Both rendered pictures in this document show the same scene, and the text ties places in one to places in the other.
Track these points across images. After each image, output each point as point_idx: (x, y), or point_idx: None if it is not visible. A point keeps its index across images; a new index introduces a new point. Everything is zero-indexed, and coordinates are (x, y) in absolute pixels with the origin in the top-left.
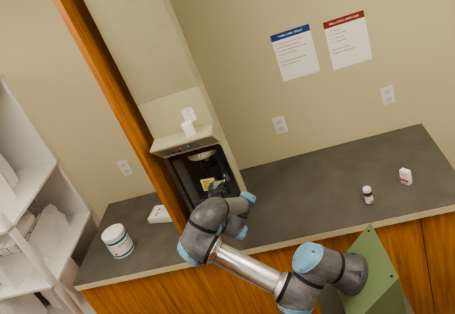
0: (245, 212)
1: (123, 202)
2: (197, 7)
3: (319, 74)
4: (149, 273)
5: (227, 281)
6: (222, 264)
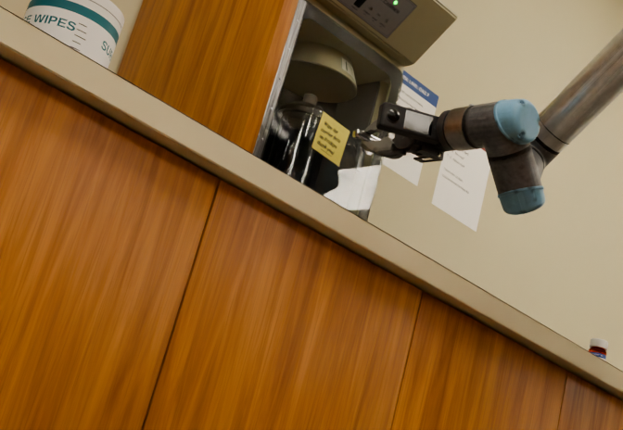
0: (550, 158)
1: None
2: None
3: (413, 191)
4: (235, 158)
5: (355, 378)
6: None
